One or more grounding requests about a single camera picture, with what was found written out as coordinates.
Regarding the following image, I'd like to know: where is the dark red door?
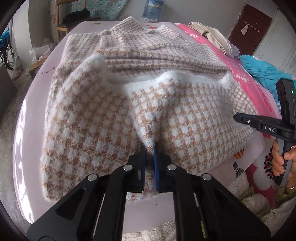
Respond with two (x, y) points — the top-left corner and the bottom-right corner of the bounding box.
(228, 3), (272, 55)

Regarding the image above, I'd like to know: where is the pink printed foam mat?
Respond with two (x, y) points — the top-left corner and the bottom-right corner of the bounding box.
(13, 20), (266, 234)

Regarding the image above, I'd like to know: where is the blue bag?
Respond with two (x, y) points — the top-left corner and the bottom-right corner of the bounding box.
(1, 31), (12, 47)

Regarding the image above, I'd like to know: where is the beige garment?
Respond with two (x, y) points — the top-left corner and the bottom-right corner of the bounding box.
(188, 22), (229, 55)

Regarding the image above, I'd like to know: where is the grey garment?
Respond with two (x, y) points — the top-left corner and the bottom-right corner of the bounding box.
(228, 40), (241, 57)

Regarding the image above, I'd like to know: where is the person's right hand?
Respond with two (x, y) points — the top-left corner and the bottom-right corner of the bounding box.
(272, 139), (296, 187)

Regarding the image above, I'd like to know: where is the clear plastic bag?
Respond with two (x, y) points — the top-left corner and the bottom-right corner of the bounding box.
(30, 44), (56, 62)

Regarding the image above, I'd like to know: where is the wheelchair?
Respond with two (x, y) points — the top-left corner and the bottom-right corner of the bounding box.
(0, 30), (15, 70)

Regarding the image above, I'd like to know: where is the black bag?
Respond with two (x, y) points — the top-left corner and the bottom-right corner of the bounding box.
(62, 9), (92, 24)

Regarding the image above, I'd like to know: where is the checked fuzzy coat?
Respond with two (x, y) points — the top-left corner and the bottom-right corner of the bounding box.
(40, 16), (256, 202)

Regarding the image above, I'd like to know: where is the wooden chair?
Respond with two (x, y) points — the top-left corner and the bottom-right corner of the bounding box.
(55, 0), (102, 42)

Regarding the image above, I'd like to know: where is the teal floral cloth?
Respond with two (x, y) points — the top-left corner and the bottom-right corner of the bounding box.
(66, 0), (129, 20)

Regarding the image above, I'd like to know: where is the wall hook rack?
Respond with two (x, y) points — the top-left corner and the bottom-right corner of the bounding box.
(243, 20), (260, 30)

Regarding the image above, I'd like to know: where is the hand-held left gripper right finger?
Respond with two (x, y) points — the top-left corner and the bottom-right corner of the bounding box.
(153, 142), (271, 241)

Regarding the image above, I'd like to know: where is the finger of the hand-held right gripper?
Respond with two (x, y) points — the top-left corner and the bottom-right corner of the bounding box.
(233, 113), (263, 131)

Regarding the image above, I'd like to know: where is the pink floral blanket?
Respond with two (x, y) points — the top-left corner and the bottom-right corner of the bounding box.
(174, 23), (296, 209)

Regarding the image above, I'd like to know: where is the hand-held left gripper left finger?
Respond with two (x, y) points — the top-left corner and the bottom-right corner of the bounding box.
(25, 145), (147, 241)

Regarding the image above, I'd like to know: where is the low wooden stool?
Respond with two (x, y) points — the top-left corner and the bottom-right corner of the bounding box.
(30, 56), (50, 79)

